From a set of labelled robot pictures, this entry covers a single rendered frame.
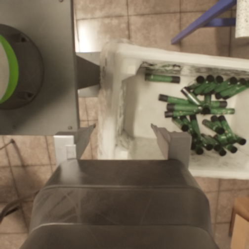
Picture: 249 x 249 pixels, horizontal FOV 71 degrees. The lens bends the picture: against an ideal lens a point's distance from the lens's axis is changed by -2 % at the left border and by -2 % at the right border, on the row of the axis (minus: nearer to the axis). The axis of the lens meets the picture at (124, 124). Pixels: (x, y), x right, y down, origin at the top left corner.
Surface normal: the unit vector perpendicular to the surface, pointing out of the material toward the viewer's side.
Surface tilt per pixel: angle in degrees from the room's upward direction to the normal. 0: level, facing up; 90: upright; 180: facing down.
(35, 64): 62
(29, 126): 0
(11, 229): 0
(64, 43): 0
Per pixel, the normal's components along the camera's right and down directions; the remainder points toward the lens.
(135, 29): 0.00, 0.25
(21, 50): 0.89, -0.33
